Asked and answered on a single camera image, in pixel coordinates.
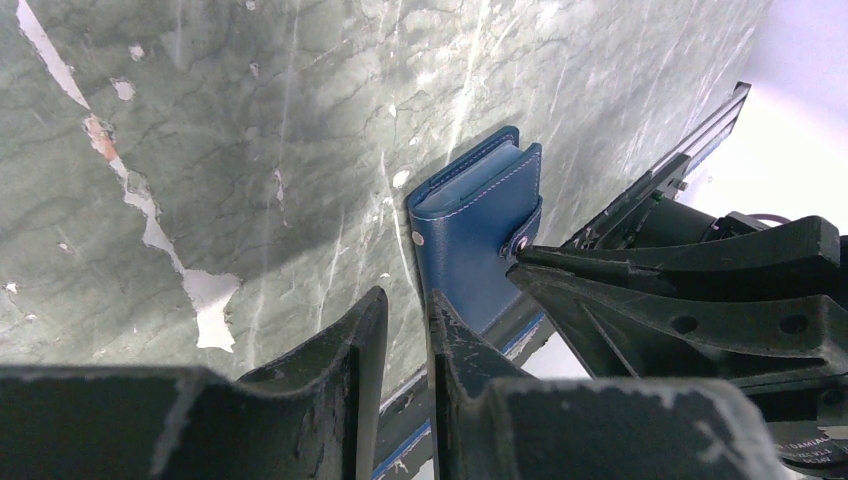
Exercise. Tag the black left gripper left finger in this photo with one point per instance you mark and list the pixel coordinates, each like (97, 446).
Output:
(309, 414)

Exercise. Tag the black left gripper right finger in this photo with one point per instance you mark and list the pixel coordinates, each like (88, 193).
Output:
(492, 420)

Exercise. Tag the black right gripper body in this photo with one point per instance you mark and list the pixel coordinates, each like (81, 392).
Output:
(808, 423)

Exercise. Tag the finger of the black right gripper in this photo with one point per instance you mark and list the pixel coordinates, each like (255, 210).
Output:
(619, 332)
(791, 260)

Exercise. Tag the blue leather card holder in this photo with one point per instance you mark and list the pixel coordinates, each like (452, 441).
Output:
(470, 220)

